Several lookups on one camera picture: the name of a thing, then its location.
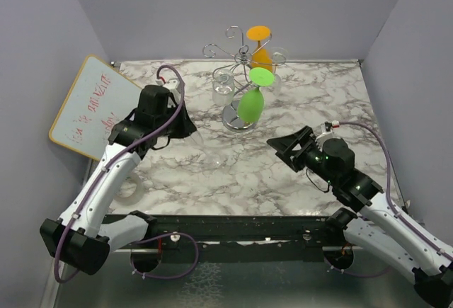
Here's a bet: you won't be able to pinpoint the clear wine glass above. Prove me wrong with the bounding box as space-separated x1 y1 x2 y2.
270 47 289 98
212 69 235 106
190 131 224 168

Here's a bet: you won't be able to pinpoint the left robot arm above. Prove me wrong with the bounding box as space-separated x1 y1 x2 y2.
40 83 197 275

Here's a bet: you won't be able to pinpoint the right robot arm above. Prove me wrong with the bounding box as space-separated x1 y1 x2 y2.
267 122 452 307

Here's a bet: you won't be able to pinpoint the chrome wine glass rack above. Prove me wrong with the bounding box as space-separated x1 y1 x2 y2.
202 25 275 133

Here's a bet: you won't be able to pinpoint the green plastic wine glass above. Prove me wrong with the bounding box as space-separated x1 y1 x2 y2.
236 67 275 123

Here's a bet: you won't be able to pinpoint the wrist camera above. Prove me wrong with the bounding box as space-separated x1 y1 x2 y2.
156 78 183 103
316 120 340 141

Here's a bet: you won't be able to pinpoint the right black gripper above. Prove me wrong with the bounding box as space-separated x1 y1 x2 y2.
268 125 338 186

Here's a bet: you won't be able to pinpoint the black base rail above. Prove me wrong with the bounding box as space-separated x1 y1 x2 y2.
121 215 346 263

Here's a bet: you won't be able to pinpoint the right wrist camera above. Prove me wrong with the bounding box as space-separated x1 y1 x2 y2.
316 120 340 141

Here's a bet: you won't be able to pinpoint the orange plastic wine glass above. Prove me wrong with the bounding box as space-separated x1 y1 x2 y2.
246 25 274 73

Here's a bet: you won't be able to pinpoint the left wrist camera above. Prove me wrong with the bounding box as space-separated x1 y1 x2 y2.
156 78 183 103

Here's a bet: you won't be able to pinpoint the small whiteboard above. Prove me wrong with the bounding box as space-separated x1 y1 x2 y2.
49 55 141 160

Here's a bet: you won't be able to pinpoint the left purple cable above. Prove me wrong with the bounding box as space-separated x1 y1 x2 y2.
52 65 187 284

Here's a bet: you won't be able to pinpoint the clear tape roll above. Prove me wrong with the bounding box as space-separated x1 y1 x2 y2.
114 173 145 206

